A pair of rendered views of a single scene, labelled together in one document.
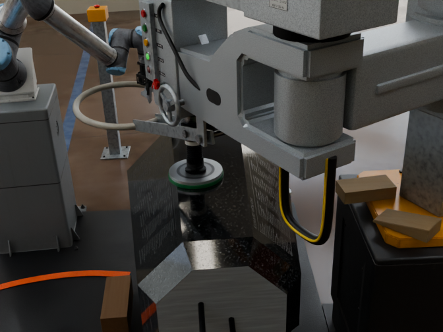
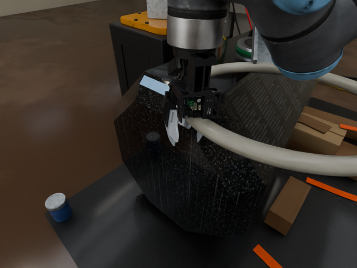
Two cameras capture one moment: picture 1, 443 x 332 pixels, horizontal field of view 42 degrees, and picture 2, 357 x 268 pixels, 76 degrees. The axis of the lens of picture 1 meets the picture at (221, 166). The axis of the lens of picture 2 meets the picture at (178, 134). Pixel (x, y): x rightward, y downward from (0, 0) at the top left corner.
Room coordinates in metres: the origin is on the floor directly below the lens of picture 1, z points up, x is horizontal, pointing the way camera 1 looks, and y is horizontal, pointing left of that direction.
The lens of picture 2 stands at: (3.10, 0.60, 1.17)
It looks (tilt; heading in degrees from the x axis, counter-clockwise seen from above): 39 degrees down; 225
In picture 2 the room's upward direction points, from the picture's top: straight up
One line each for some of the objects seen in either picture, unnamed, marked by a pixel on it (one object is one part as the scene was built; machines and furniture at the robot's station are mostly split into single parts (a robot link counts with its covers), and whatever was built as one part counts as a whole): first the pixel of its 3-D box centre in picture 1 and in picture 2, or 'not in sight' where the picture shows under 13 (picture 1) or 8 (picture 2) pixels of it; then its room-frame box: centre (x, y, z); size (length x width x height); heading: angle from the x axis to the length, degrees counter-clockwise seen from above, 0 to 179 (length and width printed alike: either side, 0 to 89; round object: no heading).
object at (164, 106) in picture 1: (178, 103); not in sight; (1.89, 0.14, 1.18); 0.15 x 0.10 x 0.15; 32
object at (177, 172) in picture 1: (195, 170); (260, 44); (2.05, 0.10, 0.82); 0.21 x 0.21 x 0.01
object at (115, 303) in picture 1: (117, 305); (288, 203); (2.15, 0.51, 0.07); 0.30 x 0.12 x 0.12; 4
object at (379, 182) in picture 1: (365, 189); not in sight; (1.89, -0.54, 0.81); 0.20 x 0.10 x 0.05; 99
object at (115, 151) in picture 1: (107, 84); not in sight; (3.95, 0.79, 0.54); 0.20 x 0.20 x 1.09; 1
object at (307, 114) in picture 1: (308, 101); not in sight; (1.49, -0.24, 1.32); 0.19 x 0.19 x 0.20
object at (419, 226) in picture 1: (406, 220); not in sight; (1.67, -0.62, 0.80); 0.20 x 0.10 x 0.05; 46
